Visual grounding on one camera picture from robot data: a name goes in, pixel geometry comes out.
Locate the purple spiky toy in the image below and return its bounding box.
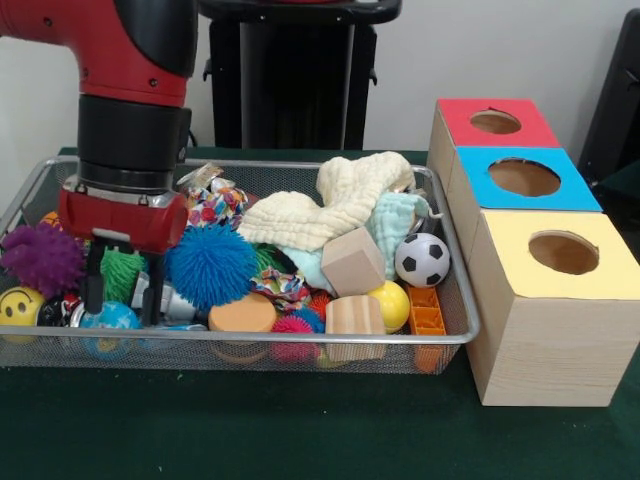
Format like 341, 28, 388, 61
0, 222, 86, 300

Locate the plain wooden cube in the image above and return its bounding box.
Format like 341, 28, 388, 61
320, 225, 387, 299

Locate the mint green waffle cloth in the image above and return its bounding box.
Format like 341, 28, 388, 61
279, 192, 444, 291

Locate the cream waffle cloth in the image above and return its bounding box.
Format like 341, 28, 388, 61
237, 151, 417, 253

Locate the blue globe ball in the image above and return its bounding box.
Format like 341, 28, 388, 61
78, 299, 142, 332

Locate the dark green table cloth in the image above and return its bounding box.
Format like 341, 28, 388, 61
594, 164, 640, 241
0, 144, 640, 480

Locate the small soccer ball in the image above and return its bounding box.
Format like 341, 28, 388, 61
394, 232, 451, 289

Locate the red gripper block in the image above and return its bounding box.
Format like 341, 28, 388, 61
56, 187, 191, 327

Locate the shallow clear mesh bin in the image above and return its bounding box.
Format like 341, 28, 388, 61
0, 155, 482, 375

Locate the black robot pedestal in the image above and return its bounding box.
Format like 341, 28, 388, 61
197, 0, 404, 151

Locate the large blue spiky ball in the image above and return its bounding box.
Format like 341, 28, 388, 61
164, 224, 259, 312

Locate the black chair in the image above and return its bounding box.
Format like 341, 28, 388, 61
577, 7, 640, 189

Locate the yellow smiley ball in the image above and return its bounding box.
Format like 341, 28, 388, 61
0, 286, 47, 345

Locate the yellow tennis ball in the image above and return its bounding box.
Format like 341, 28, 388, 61
367, 279, 411, 334

